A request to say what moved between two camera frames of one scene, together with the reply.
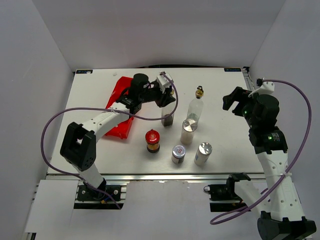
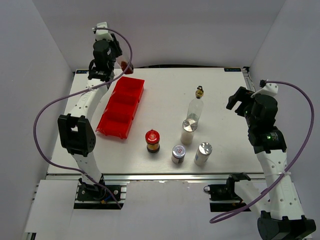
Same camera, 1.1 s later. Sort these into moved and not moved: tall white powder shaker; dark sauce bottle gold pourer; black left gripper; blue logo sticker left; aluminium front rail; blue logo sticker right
Moved: dark sauce bottle gold pourer; black left gripper
Not moved: blue logo sticker left; aluminium front rail; tall white powder shaker; blue logo sticker right
